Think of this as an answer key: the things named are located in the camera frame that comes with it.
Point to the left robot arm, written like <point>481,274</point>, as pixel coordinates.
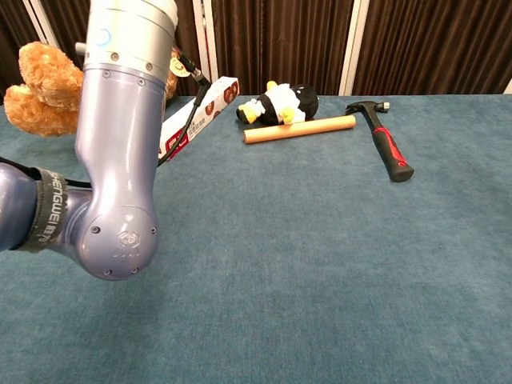
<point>120,140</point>

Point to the white red baking paper box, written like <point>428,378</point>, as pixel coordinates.
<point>216,104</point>

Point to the black white plush penguin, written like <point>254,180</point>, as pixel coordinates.
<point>280,104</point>

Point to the wooden rolling pin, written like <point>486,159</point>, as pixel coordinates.
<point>320,126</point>

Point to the blue tablecloth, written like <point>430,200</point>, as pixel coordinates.
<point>280,300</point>

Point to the black red claw hammer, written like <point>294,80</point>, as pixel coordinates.
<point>386,140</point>

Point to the brown pleated curtain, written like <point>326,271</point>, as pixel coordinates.
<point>280,40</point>

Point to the brown plush teddy bear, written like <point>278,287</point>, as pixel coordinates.
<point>44,80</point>

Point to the white partition corner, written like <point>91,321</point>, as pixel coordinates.
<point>508,88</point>

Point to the white partition post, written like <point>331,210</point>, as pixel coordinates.
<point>38,20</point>
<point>200,32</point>
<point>354,40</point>

